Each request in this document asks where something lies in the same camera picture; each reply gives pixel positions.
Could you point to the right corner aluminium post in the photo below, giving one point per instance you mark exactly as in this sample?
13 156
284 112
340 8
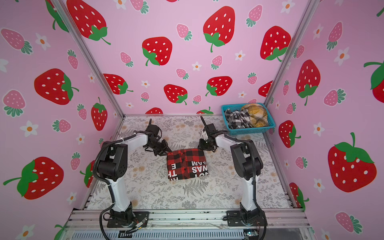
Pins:
296 39

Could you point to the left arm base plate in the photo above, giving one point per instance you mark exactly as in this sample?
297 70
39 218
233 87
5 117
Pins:
129 220

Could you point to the black white plaid shirt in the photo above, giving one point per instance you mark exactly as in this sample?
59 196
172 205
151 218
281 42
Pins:
239 119

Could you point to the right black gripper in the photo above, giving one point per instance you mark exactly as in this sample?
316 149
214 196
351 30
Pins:
201 145

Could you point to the red black plaid shirt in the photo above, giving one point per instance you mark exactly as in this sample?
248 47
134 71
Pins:
186 164

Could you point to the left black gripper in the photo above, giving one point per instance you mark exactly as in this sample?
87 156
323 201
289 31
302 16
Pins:
166 148

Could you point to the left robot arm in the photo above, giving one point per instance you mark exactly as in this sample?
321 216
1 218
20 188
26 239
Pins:
111 165

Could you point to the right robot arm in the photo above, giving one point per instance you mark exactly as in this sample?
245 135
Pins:
248 165

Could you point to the left corner aluminium post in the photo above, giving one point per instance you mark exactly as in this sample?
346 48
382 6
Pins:
87 54

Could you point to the corner aluminium post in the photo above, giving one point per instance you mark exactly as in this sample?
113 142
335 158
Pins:
296 39
87 54

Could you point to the aluminium front rail frame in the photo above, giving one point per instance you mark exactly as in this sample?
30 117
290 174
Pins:
283 224

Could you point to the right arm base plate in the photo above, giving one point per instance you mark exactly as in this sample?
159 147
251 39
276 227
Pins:
241 218

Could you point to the teal plastic basket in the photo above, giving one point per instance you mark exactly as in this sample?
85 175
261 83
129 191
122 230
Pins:
251 130

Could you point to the yellow plaid shirt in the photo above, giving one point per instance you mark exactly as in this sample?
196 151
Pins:
258 115

